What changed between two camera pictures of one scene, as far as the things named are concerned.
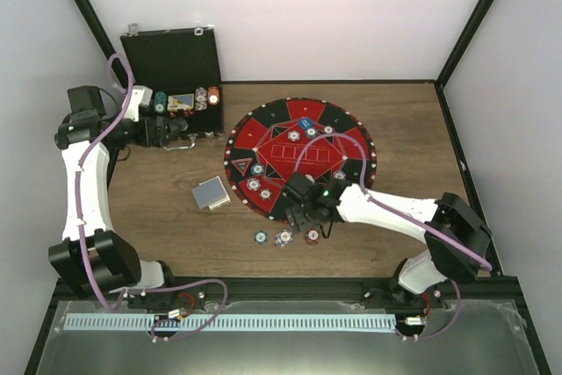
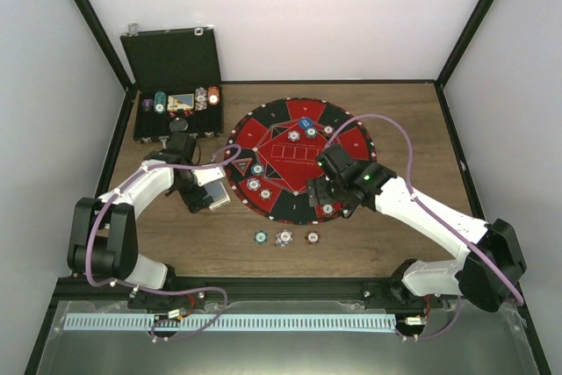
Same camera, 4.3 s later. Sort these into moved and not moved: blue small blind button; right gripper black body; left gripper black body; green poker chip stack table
Moved: left gripper black body; right gripper black body
Not moved: blue small blind button; green poker chip stack table
